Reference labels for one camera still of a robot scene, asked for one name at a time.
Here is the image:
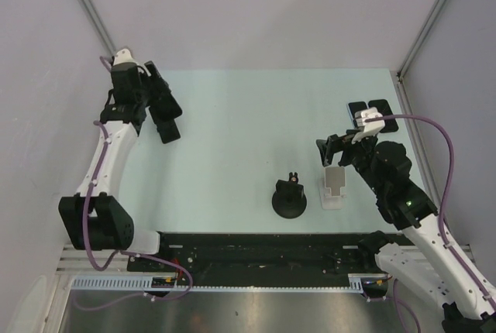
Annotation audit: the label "aluminium corner post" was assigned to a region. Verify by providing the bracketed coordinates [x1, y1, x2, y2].
[394, 0, 480, 82]
[77, 0, 129, 56]

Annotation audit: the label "black round-base clamp stand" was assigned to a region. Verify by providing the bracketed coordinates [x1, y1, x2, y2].
[271, 172, 307, 219]

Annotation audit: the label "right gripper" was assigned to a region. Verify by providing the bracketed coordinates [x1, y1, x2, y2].
[315, 127, 384, 194]

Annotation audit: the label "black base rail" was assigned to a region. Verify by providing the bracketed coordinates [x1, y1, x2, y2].
[127, 232, 406, 287]

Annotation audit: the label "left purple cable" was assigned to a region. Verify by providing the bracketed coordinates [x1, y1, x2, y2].
[73, 56, 194, 311]

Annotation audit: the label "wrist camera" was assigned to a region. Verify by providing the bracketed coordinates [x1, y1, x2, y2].
[352, 108, 385, 144]
[112, 48, 136, 67]

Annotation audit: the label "right aluminium corner post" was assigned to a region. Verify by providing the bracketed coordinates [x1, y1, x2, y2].
[394, 0, 480, 82]

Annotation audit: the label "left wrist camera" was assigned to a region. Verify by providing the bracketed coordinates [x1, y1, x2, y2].
[112, 48, 136, 67]

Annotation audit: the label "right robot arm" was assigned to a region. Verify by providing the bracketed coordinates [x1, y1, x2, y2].
[316, 130, 495, 332]

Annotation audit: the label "left aluminium corner post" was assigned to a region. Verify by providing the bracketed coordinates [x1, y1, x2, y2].
[77, 0, 129, 56]

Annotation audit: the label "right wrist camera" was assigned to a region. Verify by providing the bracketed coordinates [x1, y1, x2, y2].
[352, 108, 385, 144]

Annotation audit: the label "purple cable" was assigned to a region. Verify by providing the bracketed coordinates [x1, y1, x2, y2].
[366, 114, 493, 333]
[73, 56, 194, 311]

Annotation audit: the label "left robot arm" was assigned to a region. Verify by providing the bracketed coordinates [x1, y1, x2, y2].
[58, 59, 182, 271]

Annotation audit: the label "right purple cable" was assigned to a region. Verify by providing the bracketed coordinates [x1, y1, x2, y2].
[366, 114, 493, 333]

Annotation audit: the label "black phone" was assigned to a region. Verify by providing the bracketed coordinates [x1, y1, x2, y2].
[367, 99, 399, 134]
[149, 91, 183, 125]

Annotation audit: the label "white folding phone stand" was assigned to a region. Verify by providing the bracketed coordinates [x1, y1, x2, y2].
[319, 166, 346, 211]

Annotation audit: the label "black folding phone stand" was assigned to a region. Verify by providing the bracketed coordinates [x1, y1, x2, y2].
[154, 118, 181, 144]

